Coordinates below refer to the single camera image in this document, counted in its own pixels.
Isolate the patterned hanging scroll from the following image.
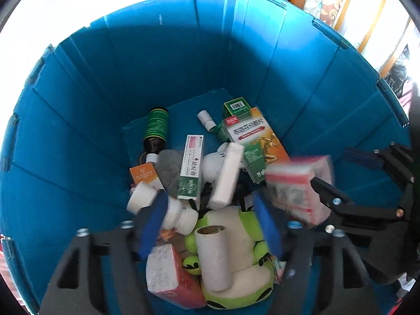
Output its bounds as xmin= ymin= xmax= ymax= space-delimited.
xmin=302 ymin=0 xmax=359 ymax=31

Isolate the dark green medicine box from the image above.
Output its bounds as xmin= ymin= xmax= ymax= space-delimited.
xmin=223 ymin=96 xmax=252 ymax=119

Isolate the white lint roller refill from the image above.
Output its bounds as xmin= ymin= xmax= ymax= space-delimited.
xmin=194 ymin=225 xmax=233 ymax=292

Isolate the white plastic jar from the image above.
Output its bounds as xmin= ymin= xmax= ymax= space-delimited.
xmin=127 ymin=182 xmax=159 ymax=216

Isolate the white green ointment box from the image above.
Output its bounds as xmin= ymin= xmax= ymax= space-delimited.
xmin=177 ymin=134 xmax=205 ymax=201

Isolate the blue plastic storage crate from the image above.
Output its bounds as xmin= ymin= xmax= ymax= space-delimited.
xmin=0 ymin=0 xmax=414 ymax=315

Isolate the large green frog plush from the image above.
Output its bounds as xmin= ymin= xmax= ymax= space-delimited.
xmin=182 ymin=205 xmax=275 ymax=309

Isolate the red white medicine pack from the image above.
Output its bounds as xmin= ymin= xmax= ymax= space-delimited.
xmin=265 ymin=155 xmax=334 ymax=226

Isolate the brown bottle with green label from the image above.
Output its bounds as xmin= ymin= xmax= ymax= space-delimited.
xmin=142 ymin=107 xmax=169 ymax=155

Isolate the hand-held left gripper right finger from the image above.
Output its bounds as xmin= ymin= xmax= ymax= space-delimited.
xmin=252 ymin=192 xmax=383 ymax=315

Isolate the green white medicine box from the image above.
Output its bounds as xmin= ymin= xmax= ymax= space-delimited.
xmin=242 ymin=141 xmax=269 ymax=184

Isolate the wooden framed glass door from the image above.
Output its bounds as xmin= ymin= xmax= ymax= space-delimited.
xmin=357 ymin=0 xmax=420 ymax=82

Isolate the white pill bottle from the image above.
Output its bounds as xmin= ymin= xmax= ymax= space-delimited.
xmin=176 ymin=208 xmax=199 ymax=234
xmin=161 ymin=198 xmax=183 ymax=229

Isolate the small orange white box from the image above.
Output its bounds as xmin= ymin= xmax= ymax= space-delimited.
xmin=129 ymin=163 xmax=164 ymax=191

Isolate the small white green bottle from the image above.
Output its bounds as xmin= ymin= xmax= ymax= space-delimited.
xmin=197 ymin=109 xmax=228 ymax=142

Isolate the large orange white medicine box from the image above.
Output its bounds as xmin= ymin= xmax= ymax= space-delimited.
xmin=222 ymin=106 xmax=292 ymax=165

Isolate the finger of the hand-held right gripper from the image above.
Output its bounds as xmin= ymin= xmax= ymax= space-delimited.
xmin=310 ymin=176 xmax=406 ymax=231
xmin=342 ymin=142 xmax=414 ymax=198

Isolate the grey felt pad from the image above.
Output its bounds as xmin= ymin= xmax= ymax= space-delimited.
xmin=155 ymin=149 xmax=185 ymax=195

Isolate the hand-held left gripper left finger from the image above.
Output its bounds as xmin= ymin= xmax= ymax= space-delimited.
xmin=39 ymin=190 xmax=169 ymax=315

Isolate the pink tissue pack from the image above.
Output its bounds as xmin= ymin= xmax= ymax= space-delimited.
xmin=146 ymin=244 xmax=207 ymax=309

